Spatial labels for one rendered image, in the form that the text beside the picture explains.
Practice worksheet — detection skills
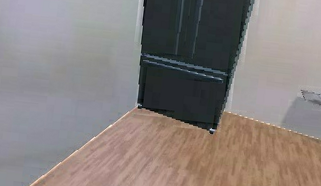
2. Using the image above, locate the grey vertical fridge handle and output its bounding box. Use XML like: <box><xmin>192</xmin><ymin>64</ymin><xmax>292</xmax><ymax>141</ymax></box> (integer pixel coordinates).
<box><xmin>190</xmin><ymin>0</ymin><xmax>205</xmax><ymax>61</ymax></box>
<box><xmin>173</xmin><ymin>0</ymin><xmax>186</xmax><ymax>57</ymax></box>

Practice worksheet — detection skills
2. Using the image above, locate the black refrigerator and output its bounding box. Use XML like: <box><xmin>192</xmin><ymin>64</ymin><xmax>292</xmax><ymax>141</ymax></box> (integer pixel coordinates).
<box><xmin>128</xmin><ymin>0</ymin><xmax>258</xmax><ymax>138</ymax></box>

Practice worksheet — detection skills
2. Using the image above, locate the grey horizontal fridge drawer handle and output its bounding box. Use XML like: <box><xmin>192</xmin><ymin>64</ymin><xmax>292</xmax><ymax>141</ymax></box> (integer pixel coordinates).
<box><xmin>139</xmin><ymin>59</ymin><xmax>226</xmax><ymax>85</ymax></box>

